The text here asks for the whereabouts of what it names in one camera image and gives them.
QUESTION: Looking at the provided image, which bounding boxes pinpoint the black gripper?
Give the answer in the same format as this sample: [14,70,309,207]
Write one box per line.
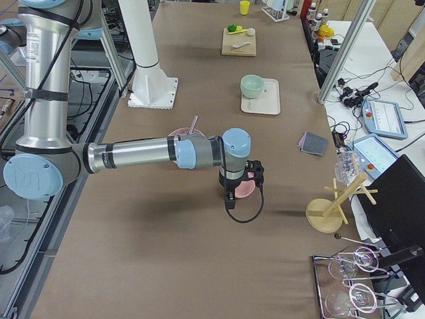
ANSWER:
[244,160,264,187]

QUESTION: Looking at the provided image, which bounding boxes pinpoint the small pink bowl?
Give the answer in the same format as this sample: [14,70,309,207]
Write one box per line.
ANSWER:
[235,180,256,199]

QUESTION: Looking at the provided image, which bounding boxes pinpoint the white ceramic spoon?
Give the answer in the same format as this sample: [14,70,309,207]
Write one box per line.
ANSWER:
[232,42,251,49]

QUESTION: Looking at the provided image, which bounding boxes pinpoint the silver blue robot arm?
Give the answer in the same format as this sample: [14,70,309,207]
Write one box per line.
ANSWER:
[3,1,264,205]

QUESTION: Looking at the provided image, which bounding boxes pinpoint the large pink ice bowl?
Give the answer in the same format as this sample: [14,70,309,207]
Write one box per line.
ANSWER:
[169,128,205,137]

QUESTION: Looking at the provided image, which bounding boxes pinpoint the grey folded cloth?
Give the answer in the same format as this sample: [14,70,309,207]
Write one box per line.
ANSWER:
[298,132,329,157]

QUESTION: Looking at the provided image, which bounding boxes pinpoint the pale green rabbit tray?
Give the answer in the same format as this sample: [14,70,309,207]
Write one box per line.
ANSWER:
[240,78,281,116]

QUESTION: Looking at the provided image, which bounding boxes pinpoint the metal ice scoop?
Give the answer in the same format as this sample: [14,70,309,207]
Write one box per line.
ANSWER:
[188,116,199,134]

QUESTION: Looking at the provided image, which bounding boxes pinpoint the green stacked bowls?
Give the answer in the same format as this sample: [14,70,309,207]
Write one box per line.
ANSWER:
[240,74,265,99]

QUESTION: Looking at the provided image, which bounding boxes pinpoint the wooden mug tree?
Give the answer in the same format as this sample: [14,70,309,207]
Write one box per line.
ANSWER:
[305,151,378,233]

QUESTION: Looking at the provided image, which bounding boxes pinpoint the blue teach pendant near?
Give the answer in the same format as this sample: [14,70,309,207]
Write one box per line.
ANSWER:
[353,134,399,180]

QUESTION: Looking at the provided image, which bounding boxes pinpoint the blue teach pendant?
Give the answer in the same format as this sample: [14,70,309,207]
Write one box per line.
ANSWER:
[362,98,408,140]
[353,134,399,180]

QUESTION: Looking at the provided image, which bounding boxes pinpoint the wooden cutting board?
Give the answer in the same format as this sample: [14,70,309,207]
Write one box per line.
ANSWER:
[221,28,257,57]

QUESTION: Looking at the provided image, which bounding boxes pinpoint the blue teach pendant far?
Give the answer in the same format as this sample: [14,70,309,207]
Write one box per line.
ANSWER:
[362,98,408,140]

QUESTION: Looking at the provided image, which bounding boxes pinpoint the wine glass rack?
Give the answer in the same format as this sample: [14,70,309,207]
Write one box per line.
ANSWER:
[311,244,406,318]

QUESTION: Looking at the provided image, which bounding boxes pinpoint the black monitor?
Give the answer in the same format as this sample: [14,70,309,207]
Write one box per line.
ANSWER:
[365,155,424,249]

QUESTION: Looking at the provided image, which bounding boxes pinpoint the yellow cup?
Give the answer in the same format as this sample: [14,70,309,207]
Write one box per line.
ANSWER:
[240,0,250,15]

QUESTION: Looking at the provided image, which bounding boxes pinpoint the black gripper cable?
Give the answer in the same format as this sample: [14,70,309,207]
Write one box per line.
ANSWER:
[222,185,266,224]

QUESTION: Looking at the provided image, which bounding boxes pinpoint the aluminium frame post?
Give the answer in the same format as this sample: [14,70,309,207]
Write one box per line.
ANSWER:
[317,0,377,104]

